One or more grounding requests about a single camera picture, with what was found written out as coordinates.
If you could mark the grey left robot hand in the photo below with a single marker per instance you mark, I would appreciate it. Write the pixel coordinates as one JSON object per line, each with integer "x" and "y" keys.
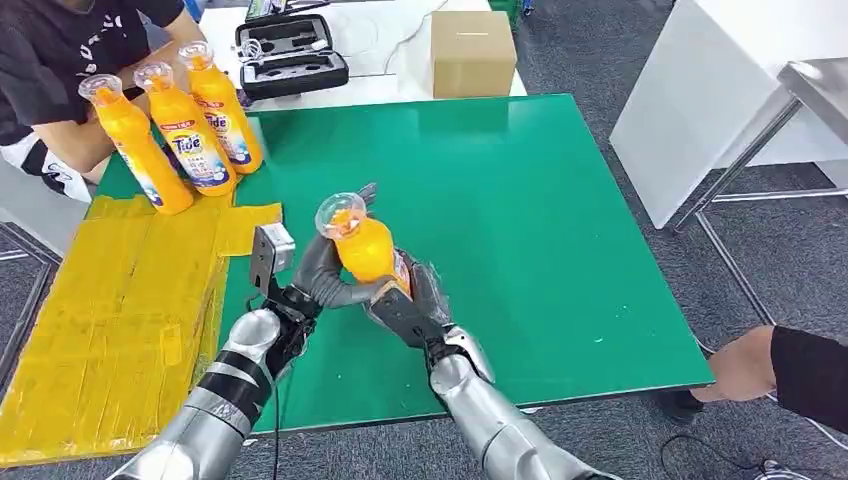
{"x": 321, "y": 278}

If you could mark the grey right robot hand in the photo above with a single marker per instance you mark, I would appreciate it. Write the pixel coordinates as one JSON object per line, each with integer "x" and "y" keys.
{"x": 427, "y": 308}

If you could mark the orange detergent bottle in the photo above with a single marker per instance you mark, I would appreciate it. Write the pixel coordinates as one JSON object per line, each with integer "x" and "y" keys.
{"x": 228, "y": 112}
{"x": 192, "y": 152}
{"x": 142, "y": 166}
{"x": 364, "y": 255}

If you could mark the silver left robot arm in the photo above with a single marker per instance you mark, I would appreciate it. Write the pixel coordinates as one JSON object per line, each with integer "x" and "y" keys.
{"x": 218, "y": 404}

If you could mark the green table mat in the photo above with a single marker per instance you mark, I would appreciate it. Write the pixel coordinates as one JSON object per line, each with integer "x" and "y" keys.
{"x": 497, "y": 232}

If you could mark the black open tool case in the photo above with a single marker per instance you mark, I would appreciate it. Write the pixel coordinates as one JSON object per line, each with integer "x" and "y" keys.
{"x": 295, "y": 69}

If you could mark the white table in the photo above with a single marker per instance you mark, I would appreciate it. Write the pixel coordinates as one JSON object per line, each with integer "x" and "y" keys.
{"x": 378, "y": 40}

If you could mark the brown cardboard box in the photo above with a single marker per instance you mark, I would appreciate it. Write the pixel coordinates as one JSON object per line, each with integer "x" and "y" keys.
{"x": 472, "y": 56}

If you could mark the white seat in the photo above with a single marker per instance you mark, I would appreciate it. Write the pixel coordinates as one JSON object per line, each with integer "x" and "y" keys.
{"x": 33, "y": 212}

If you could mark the green crate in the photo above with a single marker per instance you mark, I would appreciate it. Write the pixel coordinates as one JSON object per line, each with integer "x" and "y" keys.
{"x": 507, "y": 8}

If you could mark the white panel desk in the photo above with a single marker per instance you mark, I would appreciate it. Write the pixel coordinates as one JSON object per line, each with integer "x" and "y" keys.
{"x": 696, "y": 86}

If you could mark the seated person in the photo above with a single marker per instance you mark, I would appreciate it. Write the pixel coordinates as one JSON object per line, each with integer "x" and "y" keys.
{"x": 40, "y": 66}

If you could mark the steel bench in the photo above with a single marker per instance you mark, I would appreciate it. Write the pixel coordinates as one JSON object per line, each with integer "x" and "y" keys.
{"x": 821, "y": 86}

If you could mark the metal floor frame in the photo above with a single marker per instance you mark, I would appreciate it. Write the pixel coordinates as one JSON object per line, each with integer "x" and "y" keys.
{"x": 26, "y": 311}

